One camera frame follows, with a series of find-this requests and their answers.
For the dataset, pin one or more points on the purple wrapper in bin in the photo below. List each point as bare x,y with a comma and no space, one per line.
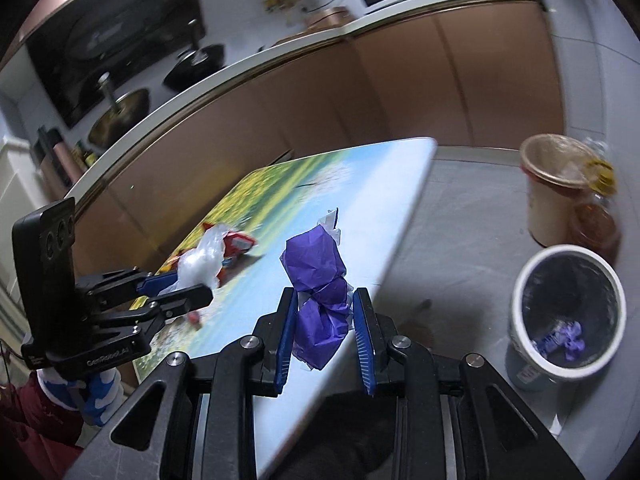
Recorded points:
562,340

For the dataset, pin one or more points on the person's left hand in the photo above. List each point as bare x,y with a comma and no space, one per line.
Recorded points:
97,392

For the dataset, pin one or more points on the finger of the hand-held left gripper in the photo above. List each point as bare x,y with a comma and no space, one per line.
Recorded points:
187,299
155,284

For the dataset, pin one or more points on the cooking oil bottle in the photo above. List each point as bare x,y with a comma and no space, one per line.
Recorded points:
597,225

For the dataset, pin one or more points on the brown kitchen counter cabinet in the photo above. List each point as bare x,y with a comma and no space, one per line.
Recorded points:
350,90

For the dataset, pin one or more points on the purple paper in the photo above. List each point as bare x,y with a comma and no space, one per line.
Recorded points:
315,265

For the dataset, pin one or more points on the beige bucket with gold rim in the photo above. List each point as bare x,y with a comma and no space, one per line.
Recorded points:
547,210

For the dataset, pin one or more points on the black range hood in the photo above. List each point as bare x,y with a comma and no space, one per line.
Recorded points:
100,35

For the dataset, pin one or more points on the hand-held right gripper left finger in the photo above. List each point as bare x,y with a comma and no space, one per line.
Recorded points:
286,340

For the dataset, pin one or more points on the brown roll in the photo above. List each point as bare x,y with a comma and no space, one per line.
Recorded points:
65,162

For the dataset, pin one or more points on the person's left forearm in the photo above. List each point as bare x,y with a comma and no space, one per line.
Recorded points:
30,435

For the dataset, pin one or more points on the red snack packet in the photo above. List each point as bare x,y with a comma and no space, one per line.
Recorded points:
239,245

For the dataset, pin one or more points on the black wok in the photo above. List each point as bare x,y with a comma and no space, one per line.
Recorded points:
195,70

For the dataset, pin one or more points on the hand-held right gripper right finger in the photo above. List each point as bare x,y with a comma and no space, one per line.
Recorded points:
364,345

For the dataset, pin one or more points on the white plastic bag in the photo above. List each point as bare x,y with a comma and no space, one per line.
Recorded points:
202,260

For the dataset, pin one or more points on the white trash bin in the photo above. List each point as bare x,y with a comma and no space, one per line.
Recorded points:
520,345

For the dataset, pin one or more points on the copper pot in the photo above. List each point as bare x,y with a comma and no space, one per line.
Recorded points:
327,17

